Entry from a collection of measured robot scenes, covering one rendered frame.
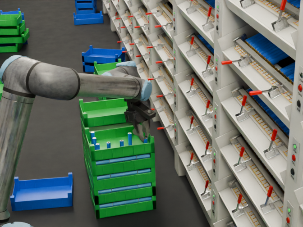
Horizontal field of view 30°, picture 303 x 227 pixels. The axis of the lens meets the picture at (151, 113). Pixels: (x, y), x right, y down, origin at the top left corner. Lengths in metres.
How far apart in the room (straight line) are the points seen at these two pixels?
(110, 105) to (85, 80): 1.09
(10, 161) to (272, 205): 0.91
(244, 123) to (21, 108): 0.77
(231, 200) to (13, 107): 0.91
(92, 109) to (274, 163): 1.57
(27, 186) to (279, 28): 1.86
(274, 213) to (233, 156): 0.39
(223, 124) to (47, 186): 1.22
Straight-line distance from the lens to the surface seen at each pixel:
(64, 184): 3.07
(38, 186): 3.08
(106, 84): 2.15
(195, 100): 2.63
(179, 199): 2.91
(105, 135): 2.79
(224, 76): 2.12
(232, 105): 2.10
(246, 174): 2.05
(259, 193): 1.95
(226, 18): 2.05
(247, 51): 1.94
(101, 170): 2.65
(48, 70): 1.95
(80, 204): 2.91
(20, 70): 1.99
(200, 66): 2.48
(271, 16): 1.72
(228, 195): 2.30
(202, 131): 2.73
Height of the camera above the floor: 1.61
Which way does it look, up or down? 25 degrees down
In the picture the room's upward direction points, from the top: 2 degrees counter-clockwise
